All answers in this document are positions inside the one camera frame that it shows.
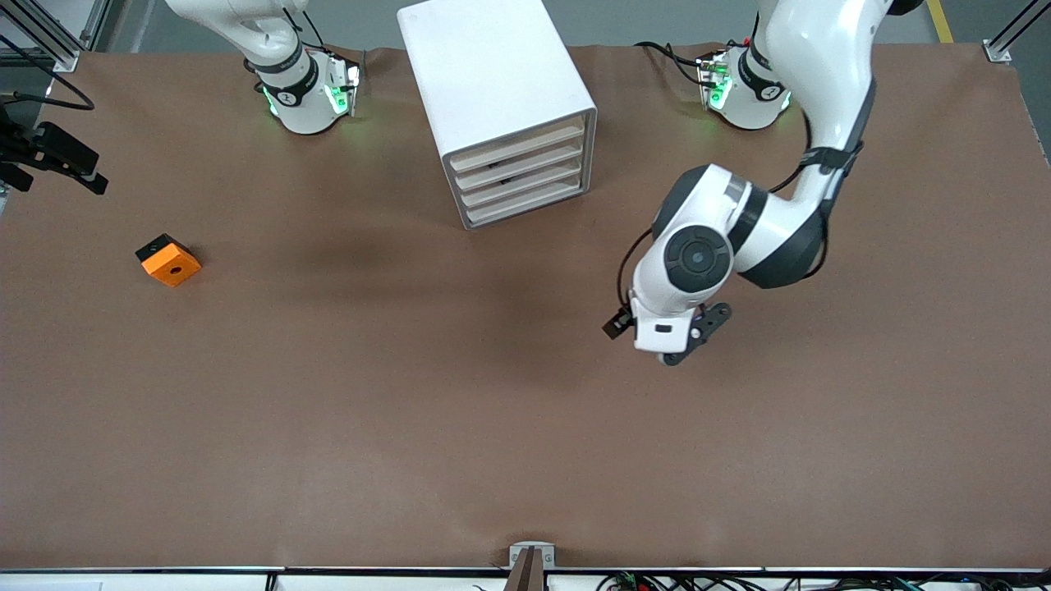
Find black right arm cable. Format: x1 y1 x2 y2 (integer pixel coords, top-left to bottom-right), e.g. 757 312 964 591
0 34 94 111

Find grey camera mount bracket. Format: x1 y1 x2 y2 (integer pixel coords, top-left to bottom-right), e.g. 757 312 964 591
508 541 557 570

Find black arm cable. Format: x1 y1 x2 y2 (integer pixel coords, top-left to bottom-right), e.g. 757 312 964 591
0 34 94 111
616 115 822 319

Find brown table cover mat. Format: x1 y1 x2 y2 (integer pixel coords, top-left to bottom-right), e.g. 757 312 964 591
0 43 1051 571

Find aluminium frame profile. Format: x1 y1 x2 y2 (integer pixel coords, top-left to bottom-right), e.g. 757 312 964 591
983 0 1051 63
0 0 112 73

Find white panel below table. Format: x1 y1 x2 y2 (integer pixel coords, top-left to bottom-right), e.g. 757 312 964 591
0 575 272 591

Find black base cable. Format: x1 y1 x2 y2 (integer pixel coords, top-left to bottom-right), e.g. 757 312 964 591
635 39 715 87

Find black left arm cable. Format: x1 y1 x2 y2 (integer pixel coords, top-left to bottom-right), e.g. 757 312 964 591
616 115 822 319

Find bundle of cables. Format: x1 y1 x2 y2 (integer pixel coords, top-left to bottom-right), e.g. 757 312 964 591
595 573 1051 591

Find orange and black block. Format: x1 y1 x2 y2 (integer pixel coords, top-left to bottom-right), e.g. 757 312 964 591
135 233 202 288

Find black table edge strip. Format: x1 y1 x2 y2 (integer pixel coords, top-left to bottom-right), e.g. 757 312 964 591
0 565 1051 575

